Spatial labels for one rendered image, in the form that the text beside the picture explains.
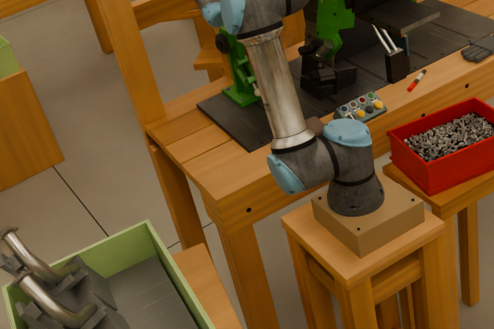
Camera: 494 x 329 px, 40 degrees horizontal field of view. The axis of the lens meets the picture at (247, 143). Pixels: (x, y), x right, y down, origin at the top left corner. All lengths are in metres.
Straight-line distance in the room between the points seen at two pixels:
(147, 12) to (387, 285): 1.25
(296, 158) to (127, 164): 2.41
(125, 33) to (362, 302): 1.17
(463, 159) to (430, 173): 0.11
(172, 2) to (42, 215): 1.75
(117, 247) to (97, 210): 1.80
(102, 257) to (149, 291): 0.17
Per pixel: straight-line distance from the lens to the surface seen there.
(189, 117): 2.46
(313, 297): 2.10
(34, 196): 4.03
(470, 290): 2.74
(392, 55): 2.32
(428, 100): 2.32
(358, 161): 1.72
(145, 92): 2.45
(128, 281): 1.92
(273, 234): 3.20
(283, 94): 1.63
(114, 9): 2.32
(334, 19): 2.28
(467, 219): 2.49
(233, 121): 2.32
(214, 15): 1.97
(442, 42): 2.61
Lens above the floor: 2.10
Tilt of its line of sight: 33 degrees down
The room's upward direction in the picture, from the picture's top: 14 degrees counter-clockwise
